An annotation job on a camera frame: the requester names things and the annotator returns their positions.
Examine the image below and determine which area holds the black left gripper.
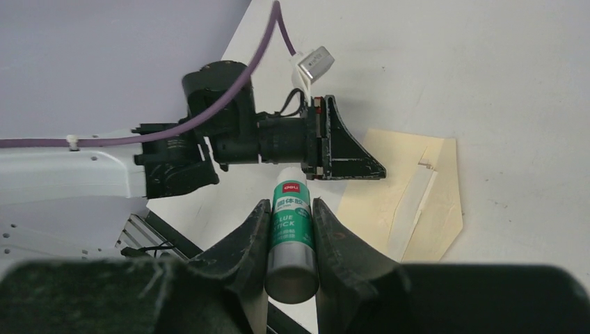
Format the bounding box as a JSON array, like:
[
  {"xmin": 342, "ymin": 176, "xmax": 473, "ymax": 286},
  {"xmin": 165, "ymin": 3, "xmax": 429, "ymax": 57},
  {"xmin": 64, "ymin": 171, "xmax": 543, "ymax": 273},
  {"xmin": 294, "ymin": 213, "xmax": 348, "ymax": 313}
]
[{"xmin": 301, "ymin": 95, "xmax": 387, "ymax": 180}]

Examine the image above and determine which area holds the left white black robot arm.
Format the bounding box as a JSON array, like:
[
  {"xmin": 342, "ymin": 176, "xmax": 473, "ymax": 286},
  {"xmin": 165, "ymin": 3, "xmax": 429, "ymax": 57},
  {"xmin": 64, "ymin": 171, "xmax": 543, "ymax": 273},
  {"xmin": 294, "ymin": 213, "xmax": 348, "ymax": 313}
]
[{"xmin": 1, "ymin": 80, "xmax": 387, "ymax": 205}]

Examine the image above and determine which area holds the green white glue stick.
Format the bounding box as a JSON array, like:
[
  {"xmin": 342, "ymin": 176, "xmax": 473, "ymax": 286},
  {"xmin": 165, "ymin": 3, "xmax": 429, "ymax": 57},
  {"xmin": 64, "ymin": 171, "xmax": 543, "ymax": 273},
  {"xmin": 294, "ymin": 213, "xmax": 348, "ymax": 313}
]
[{"xmin": 264, "ymin": 167, "xmax": 319, "ymax": 305}]

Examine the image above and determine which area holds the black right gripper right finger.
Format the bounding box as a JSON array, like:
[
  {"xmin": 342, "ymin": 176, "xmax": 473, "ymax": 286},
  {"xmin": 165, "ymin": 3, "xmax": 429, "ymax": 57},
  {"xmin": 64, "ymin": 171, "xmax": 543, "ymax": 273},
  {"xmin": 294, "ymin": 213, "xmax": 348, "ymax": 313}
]
[{"xmin": 312, "ymin": 198, "xmax": 589, "ymax": 333}]

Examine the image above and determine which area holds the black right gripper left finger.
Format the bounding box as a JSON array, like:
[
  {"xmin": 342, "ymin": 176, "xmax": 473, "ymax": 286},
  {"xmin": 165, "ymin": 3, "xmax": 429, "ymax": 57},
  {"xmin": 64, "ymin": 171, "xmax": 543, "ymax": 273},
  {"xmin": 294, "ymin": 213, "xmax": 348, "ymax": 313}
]
[{"xmin": 1, "ymin": 200, "xmax": 271, "ymax": 333}]

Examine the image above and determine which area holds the cream paper envelope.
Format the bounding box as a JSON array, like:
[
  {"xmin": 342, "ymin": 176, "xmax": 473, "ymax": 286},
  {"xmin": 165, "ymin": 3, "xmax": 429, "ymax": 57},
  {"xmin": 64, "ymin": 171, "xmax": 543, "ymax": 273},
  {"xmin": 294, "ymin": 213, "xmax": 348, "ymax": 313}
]
[{"xmin": 337, "ymin": 129, "xmax": 463, "ymax": 262}]

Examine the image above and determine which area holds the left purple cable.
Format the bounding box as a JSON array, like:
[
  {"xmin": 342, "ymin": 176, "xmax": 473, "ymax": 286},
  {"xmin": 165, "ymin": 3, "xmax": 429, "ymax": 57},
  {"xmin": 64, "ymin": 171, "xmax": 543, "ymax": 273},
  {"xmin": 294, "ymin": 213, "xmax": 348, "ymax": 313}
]
[{"xmin": 0, "ymin": 0, "xmax": 297, "ymax": 149}]

